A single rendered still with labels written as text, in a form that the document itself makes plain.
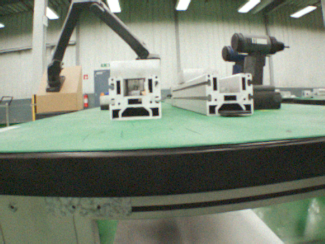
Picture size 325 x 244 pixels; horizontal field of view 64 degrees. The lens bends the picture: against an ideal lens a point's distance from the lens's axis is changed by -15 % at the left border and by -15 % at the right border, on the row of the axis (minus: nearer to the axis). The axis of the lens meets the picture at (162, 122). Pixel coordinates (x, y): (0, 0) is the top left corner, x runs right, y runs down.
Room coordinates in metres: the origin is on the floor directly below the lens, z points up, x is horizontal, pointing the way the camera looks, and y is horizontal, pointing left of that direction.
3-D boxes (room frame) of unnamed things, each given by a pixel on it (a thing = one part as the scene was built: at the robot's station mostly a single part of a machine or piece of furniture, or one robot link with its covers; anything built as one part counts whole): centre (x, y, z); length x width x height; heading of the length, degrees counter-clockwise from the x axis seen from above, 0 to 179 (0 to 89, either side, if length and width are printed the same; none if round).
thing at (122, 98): (0.99, 0.07, 0.82); 0.80 x 0.10 x 0.09; 3
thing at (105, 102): (1.26, 0.21, 0.81); 0.10 x 0.08 x 0.06; 93
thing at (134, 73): (0.74, 0.06, 0.87); 0.16 x 0.11 x 0.07; 3
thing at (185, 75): (1.00, -0.12, 0.87); 0.16 x 0.11 x 0.07; 3
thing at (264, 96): (0.83, -0.31, 0.89); 0.20 x 0.08 x 0.22; 102
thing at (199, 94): (1.00, -0.12, 0.82); 0.80 x 0.10 x 0.09; 3
